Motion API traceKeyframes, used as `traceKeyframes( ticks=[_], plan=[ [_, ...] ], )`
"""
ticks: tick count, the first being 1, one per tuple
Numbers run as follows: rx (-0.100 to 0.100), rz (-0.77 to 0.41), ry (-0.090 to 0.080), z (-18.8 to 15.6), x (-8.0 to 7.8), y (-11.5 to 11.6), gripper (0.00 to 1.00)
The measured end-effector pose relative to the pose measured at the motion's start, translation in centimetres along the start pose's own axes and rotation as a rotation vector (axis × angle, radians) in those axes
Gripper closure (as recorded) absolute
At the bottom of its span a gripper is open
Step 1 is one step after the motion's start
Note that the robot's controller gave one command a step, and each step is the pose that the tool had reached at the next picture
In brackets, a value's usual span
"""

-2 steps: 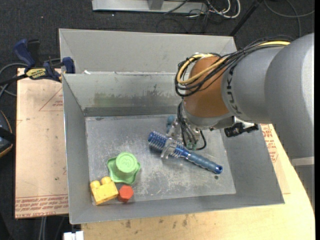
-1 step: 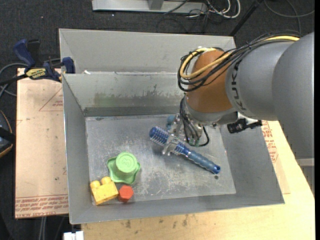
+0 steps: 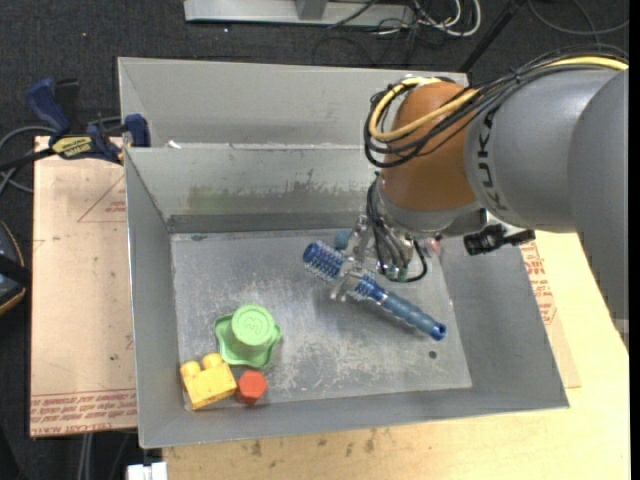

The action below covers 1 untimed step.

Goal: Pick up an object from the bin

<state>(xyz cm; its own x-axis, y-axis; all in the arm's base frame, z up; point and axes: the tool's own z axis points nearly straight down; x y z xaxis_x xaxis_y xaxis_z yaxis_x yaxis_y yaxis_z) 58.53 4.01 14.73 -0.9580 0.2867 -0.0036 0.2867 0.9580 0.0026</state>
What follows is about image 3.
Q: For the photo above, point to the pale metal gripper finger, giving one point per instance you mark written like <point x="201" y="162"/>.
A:
<point x="359" y="243"/>
<point x="345" y="288"/>

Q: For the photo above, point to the blue round hairbrush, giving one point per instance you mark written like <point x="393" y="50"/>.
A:
<point x="405" y="312"/>

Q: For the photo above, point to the small blue-grey ball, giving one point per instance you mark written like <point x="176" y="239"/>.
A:
<point x="341" y="239"/>

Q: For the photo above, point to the green star-shaped cup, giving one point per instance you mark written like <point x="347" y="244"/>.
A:
<point x="248" y="335"/>

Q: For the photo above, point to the grey metal bin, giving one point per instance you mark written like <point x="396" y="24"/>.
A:
<point x="250" y="193"/>

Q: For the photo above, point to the orange-red hexagonal block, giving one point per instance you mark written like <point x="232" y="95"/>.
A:
<point x="251" y="387"/>

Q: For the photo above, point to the yellow toy brick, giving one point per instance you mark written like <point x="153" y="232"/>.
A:
<point x="207" y="383"/>

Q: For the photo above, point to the brown cardboard board, red print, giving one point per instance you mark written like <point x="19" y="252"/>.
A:
<point x="80" y="268"/>

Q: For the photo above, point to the black cylinder on white bracket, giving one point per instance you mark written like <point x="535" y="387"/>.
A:
<point x="487" y="242"/>

